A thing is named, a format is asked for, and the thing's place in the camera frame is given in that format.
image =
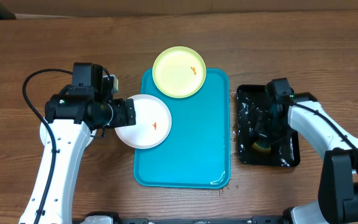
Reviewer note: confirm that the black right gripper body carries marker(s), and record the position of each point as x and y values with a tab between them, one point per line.
273	130

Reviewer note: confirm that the light green plate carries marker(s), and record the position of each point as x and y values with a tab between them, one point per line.
179	72

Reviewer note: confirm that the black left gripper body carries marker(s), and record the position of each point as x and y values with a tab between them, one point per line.
122	116

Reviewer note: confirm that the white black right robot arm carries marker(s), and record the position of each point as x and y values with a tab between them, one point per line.
337	200

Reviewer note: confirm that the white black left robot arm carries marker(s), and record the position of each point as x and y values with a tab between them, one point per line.
72	117

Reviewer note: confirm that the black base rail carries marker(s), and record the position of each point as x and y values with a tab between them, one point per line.
113	217

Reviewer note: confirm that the green yellow sponge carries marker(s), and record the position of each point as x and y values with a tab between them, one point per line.
262	147

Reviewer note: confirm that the teal plastic tray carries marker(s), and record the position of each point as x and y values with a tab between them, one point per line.
197	152

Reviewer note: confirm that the white plate with stain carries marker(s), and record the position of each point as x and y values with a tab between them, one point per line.
153	122

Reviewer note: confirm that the black rectangular water tray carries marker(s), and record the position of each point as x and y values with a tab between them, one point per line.
247	124

